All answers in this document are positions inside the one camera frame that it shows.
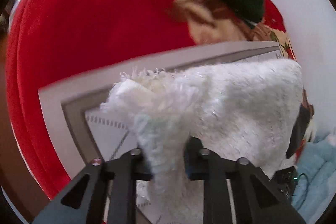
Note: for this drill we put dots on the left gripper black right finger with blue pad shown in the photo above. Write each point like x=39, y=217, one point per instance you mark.
x=236, y=191

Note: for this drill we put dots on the black folded garment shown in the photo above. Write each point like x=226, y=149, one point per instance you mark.
x=298, y=131

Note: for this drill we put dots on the white floral grid bedsheet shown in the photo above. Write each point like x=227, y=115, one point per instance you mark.
x=80, y=131

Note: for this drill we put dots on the white fluffy cardigan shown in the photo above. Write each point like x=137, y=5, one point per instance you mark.
x=235, y=109

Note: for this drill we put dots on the light blue quilt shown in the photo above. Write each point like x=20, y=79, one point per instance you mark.
x=315, y=178

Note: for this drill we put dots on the red floral blanket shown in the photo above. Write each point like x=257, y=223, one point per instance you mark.
x=51, y=40

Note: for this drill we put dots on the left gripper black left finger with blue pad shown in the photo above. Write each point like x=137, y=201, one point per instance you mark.
x=103, y=192

